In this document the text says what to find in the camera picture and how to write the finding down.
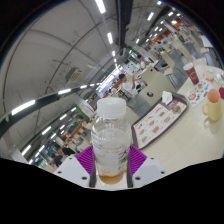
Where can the clear white-capped drink bottle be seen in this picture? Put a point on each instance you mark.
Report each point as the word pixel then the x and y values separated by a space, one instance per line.
pixel 111 146

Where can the white napkin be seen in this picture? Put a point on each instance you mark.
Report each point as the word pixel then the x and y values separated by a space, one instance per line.
pixel 166 97

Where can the colourful printed flyer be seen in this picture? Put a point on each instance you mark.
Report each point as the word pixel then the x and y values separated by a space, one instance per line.
pixel 196 95

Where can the brown food tray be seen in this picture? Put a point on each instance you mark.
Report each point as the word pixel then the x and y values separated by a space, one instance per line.
pixel 156 121

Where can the group of ceiling lights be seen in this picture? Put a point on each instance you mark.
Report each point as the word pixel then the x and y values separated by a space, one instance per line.
pixel 23 107

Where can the group of beige chairs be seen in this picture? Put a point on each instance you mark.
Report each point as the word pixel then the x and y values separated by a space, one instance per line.
pixel 166 60

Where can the ceiling air conditioner unit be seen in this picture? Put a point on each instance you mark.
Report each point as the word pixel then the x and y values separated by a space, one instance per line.
pixel 73 75

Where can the person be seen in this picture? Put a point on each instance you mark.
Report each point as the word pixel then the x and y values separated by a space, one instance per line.
pixel 142 62
pixel 126 86
pixel 68 151
pixel 58 159

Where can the yellow mug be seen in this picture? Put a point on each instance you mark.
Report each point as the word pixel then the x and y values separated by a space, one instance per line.
pixel 213 106

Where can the red paper cup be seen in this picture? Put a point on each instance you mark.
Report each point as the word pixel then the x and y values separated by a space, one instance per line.
pixel 191 73

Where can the beige chair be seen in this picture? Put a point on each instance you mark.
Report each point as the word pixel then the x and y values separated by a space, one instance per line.
pixel 156 86

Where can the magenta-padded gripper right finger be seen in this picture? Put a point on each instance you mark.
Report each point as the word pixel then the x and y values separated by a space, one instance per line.
pixel 148 170

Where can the flat round red coaster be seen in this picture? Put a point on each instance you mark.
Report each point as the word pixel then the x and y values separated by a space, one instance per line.
pixel 221 92

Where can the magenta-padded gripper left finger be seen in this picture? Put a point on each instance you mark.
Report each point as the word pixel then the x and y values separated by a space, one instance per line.
pixel 71 170

